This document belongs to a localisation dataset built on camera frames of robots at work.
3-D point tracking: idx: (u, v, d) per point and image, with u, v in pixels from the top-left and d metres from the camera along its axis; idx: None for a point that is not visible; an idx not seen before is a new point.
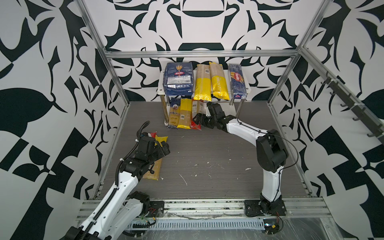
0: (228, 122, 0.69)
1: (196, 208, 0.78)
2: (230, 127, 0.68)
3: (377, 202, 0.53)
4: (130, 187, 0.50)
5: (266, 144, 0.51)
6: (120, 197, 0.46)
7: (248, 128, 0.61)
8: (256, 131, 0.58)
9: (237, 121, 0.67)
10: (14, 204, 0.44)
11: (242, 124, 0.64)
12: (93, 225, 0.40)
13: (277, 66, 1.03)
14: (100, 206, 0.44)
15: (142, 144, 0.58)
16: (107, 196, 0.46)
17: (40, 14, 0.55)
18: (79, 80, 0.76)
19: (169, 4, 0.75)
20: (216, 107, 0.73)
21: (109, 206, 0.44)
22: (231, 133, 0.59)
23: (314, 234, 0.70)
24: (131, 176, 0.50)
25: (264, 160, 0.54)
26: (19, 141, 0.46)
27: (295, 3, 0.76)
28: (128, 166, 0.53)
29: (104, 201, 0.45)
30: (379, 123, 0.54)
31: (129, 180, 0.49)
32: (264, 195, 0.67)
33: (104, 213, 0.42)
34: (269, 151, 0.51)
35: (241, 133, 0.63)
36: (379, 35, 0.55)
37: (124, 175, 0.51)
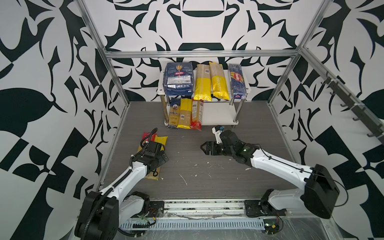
0: (253, 156, 0.57)
1: (196, 208, 0.78)
2: (256, 162, 0.56)
3: (377, 202, 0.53)
4: (140, 173, 0.56)
5: (319, 189, 0.41)
6: (133, 175, 0.52)
7: (286, 166, 0.49)
8: (298, 171, 0.47)
9: (265, 155, 0.55)
10: (14, 204, 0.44)
11: (272, 161, 0.53)
12: (112, 191, 0.44)
13: (278, 66, 1.03)
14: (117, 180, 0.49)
15: (151, 145, 0.68)
16: (123, 175, 0.51)
17: (40, 14, 0.55)
18: (79, 80, 0.76)
19: (169, 4, 0.75)
20: (232, 136, 0.60)
21: (124, 181, 0.49)
22: (255, 166, 0.58)
23: (314, 234, 0.70)
24: (143, 165, 0.57)
25: (318, 208, 0.43)
26: (18, 141, 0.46)
27: (295, 3, 0.76)
28: (140, 159, 0.60)
29: (120, 178, 0.50)
30: (379, 124, 0.54)
31: (141, 167, 0.56)
32: (271, 202, 0.64)
33: (121, 185, 0.47)
34: (323, 196, 0.40)
35: (273, 169, 0.52)
36: (379, 35, 0.55)
37: (137, 164, 0.57)
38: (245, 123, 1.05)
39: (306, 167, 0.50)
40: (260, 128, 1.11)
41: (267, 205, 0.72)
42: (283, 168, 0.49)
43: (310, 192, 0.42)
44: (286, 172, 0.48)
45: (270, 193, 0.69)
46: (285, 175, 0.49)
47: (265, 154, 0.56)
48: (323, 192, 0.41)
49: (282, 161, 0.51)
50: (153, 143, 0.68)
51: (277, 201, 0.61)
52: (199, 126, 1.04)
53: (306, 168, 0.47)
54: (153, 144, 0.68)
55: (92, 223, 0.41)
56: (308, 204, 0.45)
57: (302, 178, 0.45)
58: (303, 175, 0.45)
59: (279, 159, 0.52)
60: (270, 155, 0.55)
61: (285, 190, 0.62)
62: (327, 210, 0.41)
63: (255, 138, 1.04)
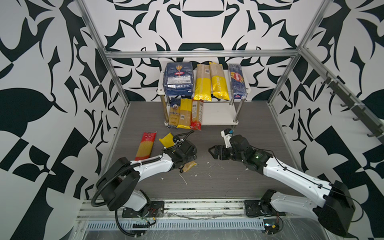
0: (265, 165, 0.54)
1: (196, 208, 0.78)
2: (270, 171, 0.53)
3: (378, 203, 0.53)
4: (165, 165, 0.57)
5: (338, 207, 0.39)
6: (160, 164, 0.54)
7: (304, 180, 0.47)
8: (317, 187, 0.45)
9: (280, 165, 0.53)
10: (14, 205, 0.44)
11: (287, 173, 0.50)
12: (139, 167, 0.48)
13: (278, 66, 1.03)
14: (146, 161, 0.52)
15: (185, 144, 0.68)
16: (152, 159, 0.54)
17: (40, 14, 0.55)
18: (79, 80, 0.76)
19: (169, 4, 0.75)
20: (243, 141, 0.58)
21: (150, 165, 0.51)
22: (266, 175, 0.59)
23: (314, 234, 0.70)
24: (170, 161, 0.59)
25: (333, 226, 0.42)
26: (18, 141, 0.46)
27: (295, 3, 0.76)
28: (170, 153, 0.63)
29: (149, 160, 0.53)
30: (379, 123, 0.54)
31: (168, 161, 0.58)
32: (272, 204, 0.64)
33: (147, 166, 0.50)
34: (343, 215, 0.39)
35: (287, 180, 0.50)
36: (379, 35, 0.55)
37: (166, 156, 0.60)
38: (245, 123, 1.05)
39: (324, 182, 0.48)
40: (260, 128, 1.11)
41: (267, 205, 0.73)
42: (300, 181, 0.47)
43: (329, 210, 0.40)
44: (303, 186, 0.46)
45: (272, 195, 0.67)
46: (300, 189, 0.47)
47: (280, 165, 0.53)
48: (342, 211, 0.39)
49: (297, 173, 0.49)
50: (187, 142, 0.68)
51: (280, 204, 0.61)
52: (199, 126, 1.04)
53: (324, 184, 0.45)
54: (187, 144, 0.68)
55: (109, 185, 0.44)
56: (324, 220, 0.44)
57: (321, 195, 0.43)
58: (322, 191, 0.43)
59: (294, 171, 0.50)
60: (285, 166, 0.52)
61: (291, 196, 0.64)
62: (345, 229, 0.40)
63: (255, 138, 1.04)
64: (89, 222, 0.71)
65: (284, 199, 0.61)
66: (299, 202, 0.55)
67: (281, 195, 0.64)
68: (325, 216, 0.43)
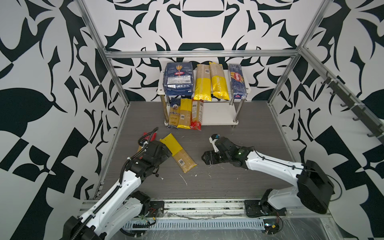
0: (247, 159, 0.58)
1: (196, 208, 0.78)
2: (251, 164, 0.57)
3: (378, 203, 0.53)
4: (132, 187, 0.50)
5: (311, 184, 0.42)
6: (121, 194, 0.47)
7: (279, 164, 0.51)
8: (290, 168, 0.48)
9: (258, 155, 0.58)
10: (14, 204, 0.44)
11: (265, 161, 0.54)
12: (92, 218, 0.41)
13: (278, 66, 1.03)
14: (101, 201, 0.44)
15: (151, 147, 0.59)
16: (109, 193, 0.46)
17: (40, 14, 0.55)
18: (79, 80, 0.76)
19: (169, 4, 0.75)
20: (225, 141, 0.63)
21: (110, 202, 0.45)
22: (251, 169, 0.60)
23: (314, 234, 0.70)
24: (135, 177, 0.51)
25: (314, 204, 0.43)
26: (19, 141, 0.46)
27: (295, 3, 0.76)
28: (133, 167, 0.54)
29: (105, 198, 0.45)
30: (379, 123, 0.54)
31: (132, 180, 0.50)
32: (269, 202, 0.65)
33: (103, 209, 0.43)
34: (317, 191, 0.42)
35: (266, 169, 0.53)
36: (379, 35, 0.55)
37: (128, 174, 0.51)
38: (245, 123, 1.05)
39: (298, 163, 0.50)
40: (260, 128, 1.11)
41: (268, 206, 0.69)
42: (275, 166, 0.51)
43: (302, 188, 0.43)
44: (279, 170, 0.50)
45: (269, 193, 0.68)
46: (277, 173, 0.51)
47: (259, 155, 0.57)
48: (315, 187, 0.42)
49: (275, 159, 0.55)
50: (153, 144, 0.59)
51: (276, 200, 0.61)
52: (199, 126, 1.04)
53: (297, 165, 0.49)
54: (154, 146, 0.59)
55: None
56: (304, 201, 0.46)
57: (294, 175, 0.46)
58: (294, 172, 0.47)
59: (271, 158, 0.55)
60: (263, 155, 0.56)
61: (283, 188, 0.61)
62: (322, 204, 0.41)
63: (255, 138, 1.04)
64: None
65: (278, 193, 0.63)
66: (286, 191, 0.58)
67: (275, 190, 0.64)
68: (301, 195, 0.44)
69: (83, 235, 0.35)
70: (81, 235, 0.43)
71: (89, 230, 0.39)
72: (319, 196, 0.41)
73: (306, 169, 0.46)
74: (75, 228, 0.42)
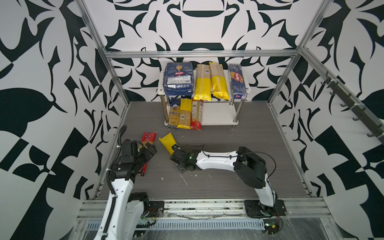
0: (197, 161, 0.62)
1: (196, 208, 0.78)
2: (202, 164, 0.61)
3: (378, 203, 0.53)
4: (128, 191, 0.50)
5: (244, 168, 0.48)
6: (121, 201, 0.46)
7: (220, 157, 0.57)
8: (228, 158, 0.54)
9: (205, 155, 0.62)
10: (14, 204, 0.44)
11: (210, 158, 0.60)
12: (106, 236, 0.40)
13: (277, 66, 1.03)
14: (105, 219, 0.43)
15: (125, 148, 0.57)
16: (109, 208, 0.44)
17: (40, 14, 0.55)
18: (79, 80, 0.76)
19: (169, 4, 0.75)
20: (177, 152, 0.69)
21: (115, 215, 0.43)
22: (204, 168, 0.63)
23: (314, 234, 0.70)
24: (125, 181, 0.50)
25: (252, 181, 0.49)
26: (19, 141, 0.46)
27: (295, 3, 0.76)
28: (117, 174, 0.51)
29: (109, 215, 0.43)
30: (379, 123, 0.54)
31: (124, 185, 0.49)
32: (262, 203, 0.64)
33: (113, 222, 0.42)
34: (248, 171, 0.49)
35: (213, 164, 0.58)
36: (379, 35, 0.55)
37: (117, 182, 0.50)
38: (245, 123, 1.06)
39: (233, 152, 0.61)
40: (260, 128, 1.11)
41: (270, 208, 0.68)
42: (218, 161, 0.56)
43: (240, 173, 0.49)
44: (221, 162, 0.55)
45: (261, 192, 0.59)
46: (221, 165, 0.56)
47: (205, 155, 0.62)
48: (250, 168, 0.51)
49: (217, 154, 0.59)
50: (127, 143, 0.57)
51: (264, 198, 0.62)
52: (199, 126, 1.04)
53: (233, 153, 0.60)
54: (128, 146, 0.57)
55: None
56: (246, 181, 0.52)
57: (231, 163, 0.52)
58: (232, 160, 0.53)
59: (215, 154, 0.60)
60: (208, 153, 0.62)
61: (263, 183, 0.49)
62: (256, 179, 0.49)
63: (255, 138, 1.04)
64: (89, 222, 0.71)
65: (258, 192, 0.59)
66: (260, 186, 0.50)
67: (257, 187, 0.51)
68: (243, 178, 0.51)
69: None
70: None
71: None
72: (252, 174, 0.49)
73: (239, 155, 0.53)
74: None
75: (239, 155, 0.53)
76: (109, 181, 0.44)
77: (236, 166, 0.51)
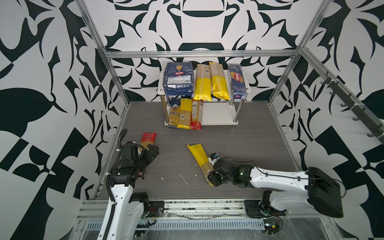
0: (251, 179, 0.56)
1: (196, 208, 0.78)
2: (257, 183, 0.55)
3: (378, 203, 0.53)
4: (128, 197, 0.49)
5: (322, 195, 0.41)
6: (120, 208, 0.46)
7: (284, 178, 0.50)
8: (296, 180, 0.47)
9: (262, 172, 0.56)
10: (14, 204, 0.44)
11: (269, 177, 0.53)
12: None
13: (277, 66, 1.03)
14: (104, 227, 0.42)
15: (126, 151, 0.56)
16: (108, 216, 0.44)
17: (40, 14, 0.55)
18: (79, 80, 0.76)
19: (169, 4, 0.75)
20: (224, 165, 0.61)
21: (113, 223, 0.43)
22: (258, 186, 0.56)
23: (314, 234, 0.70)
24: (125, 187, 0.49)
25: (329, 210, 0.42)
26: (19, 141, 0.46)
27: (295, 3, 0.76)
28: (118, 178, 0.51)
29: (108, 224, 0.43)
30: (379, 123, 0.54)
31: (124, 192, 0.48)
32: (273, 206, 0.63)
33: (112, 230, 0.42)
34: (326, 196, 0.41)
35: (273, 184, 0.52)
36: (379, 35, 0.55)
37: (117, 188, 0.49)
38: (245, 123, 1.06)
39: (301, 173, 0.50)
40: (260, 128, 1.11)
41: (270, 208, 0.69)
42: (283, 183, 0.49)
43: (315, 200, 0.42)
44: (286, 184, 0.49)
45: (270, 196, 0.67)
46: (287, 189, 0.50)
47: (261, 172, 0.56)
48: (327, 195, 0.42)
49: (278, 174, 0.52)
50: (127, 147, 0.56)
51: (280, 204, 0.60)
52: (199, 126, 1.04)
53: (302, 175, 0.48)
54: (128, 150, 0.56)
55: None
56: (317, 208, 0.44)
57: (303, 187, 0.45)
58: (302, 183, 0.46)
59: (275, 173, 0.53)
60: (266, 171, 0.55)
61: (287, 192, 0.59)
62: (336, 209, 0.41)
63: (255, 139, 1.04)
64: (89, 222, 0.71)
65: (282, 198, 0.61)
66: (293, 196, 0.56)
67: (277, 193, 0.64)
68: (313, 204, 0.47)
69: None
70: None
71: None
72: (332, 202, 0.41)
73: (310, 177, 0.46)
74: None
75: (311, 178, 0.46)
76: (108, 187, 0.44)
77: (309, 191, 0.44)
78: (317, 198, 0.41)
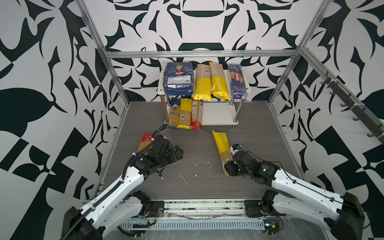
0: (274, 179, 0.53)
1: (196, 208, 0.78)
2: (279, 185, 0.53)
3: (378, 203, 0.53)
4: (134, 183, 0.49)
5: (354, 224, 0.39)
6: (122, 188, 0.47)
7: (315, 193, 0.47)
8: (329, 200, 0.44)
9: (289, 177, 0.52)
10: (14, 204, 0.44)
11: (296, 186, 0.50)
12: (91, 212, 0.41)
13: (278, 66, 1.03)
14: (102, 195, 0.44)
15: (157, 144, 0.58)
16: (111, 187, 0.46)
17: (40, 14, 0.55)
18: (79, 80, 0.76)
19: (169, 3, 0.75)
20: (245, 156, 0.59)
21: (110, 197, 0.44)
22: (276, 189, 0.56)
23: (314, 234, 0.70)
24: (138, 173, 0.50)
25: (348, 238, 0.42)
26: (19, 141, 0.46)
27: (295, 3, 0.76)
28: (137, 163, 0.53)
29: (106, 192, 0.45)
30: (379, 123, 0.54)
31: (135, 177, 0.49)
32: (275, 206, 0.63)
33: (104, 203, 0.43)
34: (356, 226, 0.39)
35: (297, 194, 0.50)
36: (379, 35, 0.55)
37: (131, 171, 0.51)
38: (245, 123, 1.06)
39: (336, 195, 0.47)
40: (260, 128, 1.11)
41: (268, 206, 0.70)
42: (309, 195, 0.47)
43: (342, 224, 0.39)
44: (314, 199, 0.46)
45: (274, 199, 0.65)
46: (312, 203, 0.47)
47: (288, 177, 0.52)
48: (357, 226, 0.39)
49: (309, 186, 0.49)
50: (159, 141, 0.57)
51: (284, 207, 0.60)
52: (199, 126, 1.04)
53: (336, 197, 0.45)
54: (159, 144, 0.57)
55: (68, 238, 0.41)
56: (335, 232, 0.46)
57: (334, 209, 0.43)
58: (334, 205, 0.43)
59: (304, 183, 0.50)
60: (295, 178, 0.52)
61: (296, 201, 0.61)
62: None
63: (255, 139, 1.04)
64: None
65: (289, 203, 0.60)
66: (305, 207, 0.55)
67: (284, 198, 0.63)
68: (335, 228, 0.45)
69: (81, 228, 0.38)
70: (81, 226, 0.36)
71: (88, 224, 0.39)
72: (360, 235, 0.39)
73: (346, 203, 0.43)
74: (74, 219, 0.42)
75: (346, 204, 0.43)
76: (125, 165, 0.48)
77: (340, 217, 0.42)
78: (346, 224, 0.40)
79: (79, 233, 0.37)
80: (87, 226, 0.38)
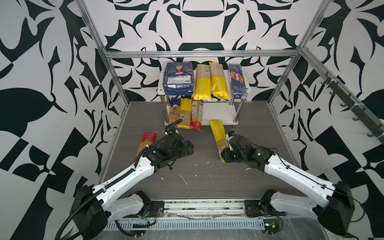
0: (268, 163, 0.52)
1: (196, 208, 0.78)
2: (272, 170, 0.52)
3: (378, 203, 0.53)
4: (144, 173, 0.50)
5: (341, 208, 0.39)
6: (133, 176, 0.47)
7: (307, 180, 0.46)
8: (320, 187, 0.44)
9: (283, 163, 0.51)
10: (14, 205, 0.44)
11: (289, 171, 0.49)
12: (102, 193, 0.42)
13: (278, 66, 1.03)
14: (114, 179, 0.45)
15: (170, 139, 0.58)
16: (123, 173, 0.47)
17: (40, 14, 0.55)
18: (79, 80, 0.76)
19: (169, 3, 0.75)
20: (240, 140, 0.59)
21: (120, 182, 0.45)
22: (268, 173, 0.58)
23: (314, 234, 0.70)
24: (149, 165, 0.51)
25: (335, 226, 0.42)
26: (19, 141, 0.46)
27: (295, 3, 0.76)
28: (150, 154, 0.54)
29: (119, 176, 0.46)
30: (379, 123, 0.54)
31: (145, 167, 0.50)
32: (272, 204, 0.64)
33: (115, 187, 0.44)
34: (345, 215, 0.38)
35: (289, 179, 0.49)
36: (379, 35, 0.55)
37: (143, 161, 0.51)
38: (245, 123, 1.06)
39: (328, 183, 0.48)
40: (260, 128, 1.11)
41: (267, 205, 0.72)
42: (301, 181, 0.46)
43: (330, 211, 0.40)
44: (306, 185, 0.45)
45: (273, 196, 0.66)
46: (303, 189, 0.47)
47: (282, 163, 0.51)
48: (346, 213, 0.38)
49: (301, 172, 0.48)
50: (172, 136, 0.57)
51: (280, 203, 0.61)
52: (199, 126, 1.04)
53: (328, 185, 0.44)
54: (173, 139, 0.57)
55: (78, 214, 0.42)
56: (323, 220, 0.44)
57: (324, 195, 0.42)
58: (325, 192, 0.42)
59: (297, 170, 0.49)
60: (288, 164, 0.51)
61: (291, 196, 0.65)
62: (345, 226, 0.39)
63: (255, 139, 1.04)
64: None
65: (285, 199, 0.61)
66: (298, 201, 0.55)
67: (281, 194, 0.64)
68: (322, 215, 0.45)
69: (91, 206, 0.39)
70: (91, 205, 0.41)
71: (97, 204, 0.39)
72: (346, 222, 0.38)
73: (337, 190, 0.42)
74: (85, 198, 0.44)
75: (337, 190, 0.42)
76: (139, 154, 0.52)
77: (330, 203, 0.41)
78: (335, 210, 0.39)
79: (88, 211, 0.38)
80: (97, 206, 0.39)
